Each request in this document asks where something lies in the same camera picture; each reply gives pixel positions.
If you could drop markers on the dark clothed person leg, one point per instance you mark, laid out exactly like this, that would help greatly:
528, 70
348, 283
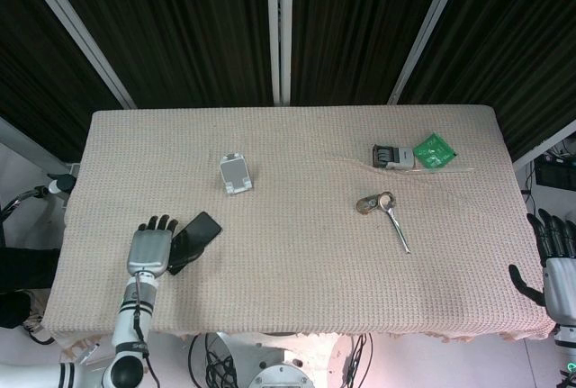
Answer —
22, 271

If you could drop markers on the black smartphone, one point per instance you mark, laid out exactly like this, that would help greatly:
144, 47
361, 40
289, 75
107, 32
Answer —
195, 235

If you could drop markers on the white aluminium frame rail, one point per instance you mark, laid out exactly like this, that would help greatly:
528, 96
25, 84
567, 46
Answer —
27, 142
544, 145

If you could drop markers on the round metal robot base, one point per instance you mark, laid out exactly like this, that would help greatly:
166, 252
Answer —
281, 379

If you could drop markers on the clear plastic straw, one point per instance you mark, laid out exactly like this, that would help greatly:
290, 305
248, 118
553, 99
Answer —
450, 169

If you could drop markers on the metal spoon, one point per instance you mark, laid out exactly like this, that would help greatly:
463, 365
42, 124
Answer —
386, 201

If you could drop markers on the green foil packet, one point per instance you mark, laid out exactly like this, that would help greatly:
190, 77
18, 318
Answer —
433, 150

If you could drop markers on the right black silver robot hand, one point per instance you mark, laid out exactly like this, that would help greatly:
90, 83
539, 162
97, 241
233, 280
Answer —
560, 280

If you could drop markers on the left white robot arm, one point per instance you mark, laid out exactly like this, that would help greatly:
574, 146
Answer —
130, 320

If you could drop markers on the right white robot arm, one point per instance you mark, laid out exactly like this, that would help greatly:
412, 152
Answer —
567, 352

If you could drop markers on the white aluminium frame post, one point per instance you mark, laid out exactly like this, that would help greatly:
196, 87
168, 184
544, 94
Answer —
76, 28
279, 28
427, 28

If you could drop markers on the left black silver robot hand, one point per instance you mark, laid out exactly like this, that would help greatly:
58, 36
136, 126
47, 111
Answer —
148, 250

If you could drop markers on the white folding phone stand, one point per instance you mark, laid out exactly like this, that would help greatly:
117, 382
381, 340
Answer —
235, 173

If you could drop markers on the grey black date stamp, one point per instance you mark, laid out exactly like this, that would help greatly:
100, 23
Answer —
393, 156

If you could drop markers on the beige waffle weave tablecloth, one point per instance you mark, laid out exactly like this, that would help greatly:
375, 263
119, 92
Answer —
315, 262

